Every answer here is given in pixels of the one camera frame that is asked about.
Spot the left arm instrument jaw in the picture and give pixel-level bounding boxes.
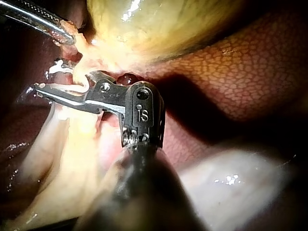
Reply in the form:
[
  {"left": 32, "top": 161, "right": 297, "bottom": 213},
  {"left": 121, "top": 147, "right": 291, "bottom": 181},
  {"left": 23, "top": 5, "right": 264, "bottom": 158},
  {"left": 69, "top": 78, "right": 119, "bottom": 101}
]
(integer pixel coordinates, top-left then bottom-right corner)
[
  {"left": 0, "top": 1, "right": 65, "bottom": 26},
  {"left": 0, "top": 9, "right": 76, "bottom": 47}
]

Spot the thin tube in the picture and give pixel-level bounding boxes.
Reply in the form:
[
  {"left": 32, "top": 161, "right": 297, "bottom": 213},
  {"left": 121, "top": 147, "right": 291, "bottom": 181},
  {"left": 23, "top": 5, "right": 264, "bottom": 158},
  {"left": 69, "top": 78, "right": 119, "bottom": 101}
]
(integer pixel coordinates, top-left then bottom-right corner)
[{"left": 70, "top": 64, "right": 102, "bottom": 140}]

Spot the gallbladder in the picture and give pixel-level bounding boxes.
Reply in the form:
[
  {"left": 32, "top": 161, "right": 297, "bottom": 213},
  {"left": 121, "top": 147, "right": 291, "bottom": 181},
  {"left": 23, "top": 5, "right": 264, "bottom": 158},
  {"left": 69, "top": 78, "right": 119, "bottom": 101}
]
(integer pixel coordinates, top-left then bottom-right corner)
[{"left": 54, "top": 0, "right": 244, "bottom": 76}]

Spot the white clip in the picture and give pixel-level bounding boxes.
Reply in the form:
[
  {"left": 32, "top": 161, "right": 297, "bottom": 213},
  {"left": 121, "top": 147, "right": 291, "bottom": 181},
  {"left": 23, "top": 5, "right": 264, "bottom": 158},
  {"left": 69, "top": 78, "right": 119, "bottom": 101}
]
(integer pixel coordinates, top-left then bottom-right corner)
[
  {"left": 44, "top": 82, "right": 89, "bottom": 95},
  {"left": 46, "top": 59, "right": 74, "bottom": 74}
]

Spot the dark red liver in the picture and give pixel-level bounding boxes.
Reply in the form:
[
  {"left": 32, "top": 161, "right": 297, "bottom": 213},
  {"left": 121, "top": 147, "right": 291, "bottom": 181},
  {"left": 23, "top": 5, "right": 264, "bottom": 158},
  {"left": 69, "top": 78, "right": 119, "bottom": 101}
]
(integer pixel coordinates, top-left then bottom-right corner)
[{"left": 0, "top": 0, "right": 308, "bottom": 231}]

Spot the right arm instrument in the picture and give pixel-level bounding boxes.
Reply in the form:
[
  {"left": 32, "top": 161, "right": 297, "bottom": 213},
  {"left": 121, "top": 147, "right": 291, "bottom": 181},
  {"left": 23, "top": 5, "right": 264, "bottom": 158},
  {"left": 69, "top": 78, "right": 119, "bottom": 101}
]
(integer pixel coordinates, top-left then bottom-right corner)
[{"left": 92, "top": 78, "right": 167, "bottom": 150}]

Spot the right arm instrument jaw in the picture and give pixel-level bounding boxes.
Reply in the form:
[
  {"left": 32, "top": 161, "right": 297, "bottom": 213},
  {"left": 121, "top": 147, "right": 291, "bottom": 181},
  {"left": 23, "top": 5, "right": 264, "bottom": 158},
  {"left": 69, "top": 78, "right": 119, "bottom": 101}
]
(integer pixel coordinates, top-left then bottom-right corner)
[
  {"left": 34, "top": 82, "right": 101, "bottom": 114},
  {"left": 85, "top": 70, "right": 117, "bottom": 85}
]

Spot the pale fatty tissue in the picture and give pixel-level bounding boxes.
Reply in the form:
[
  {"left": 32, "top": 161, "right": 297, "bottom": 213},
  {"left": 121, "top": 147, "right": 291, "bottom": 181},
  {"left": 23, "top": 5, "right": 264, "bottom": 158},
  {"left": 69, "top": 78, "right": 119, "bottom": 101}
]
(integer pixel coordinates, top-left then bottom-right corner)
[
  {"left": 3, "top": 105, "right": 123, "bottom": 231},
  {"left": 179, "top": 143, "right": 298, "bottom": 231}
]

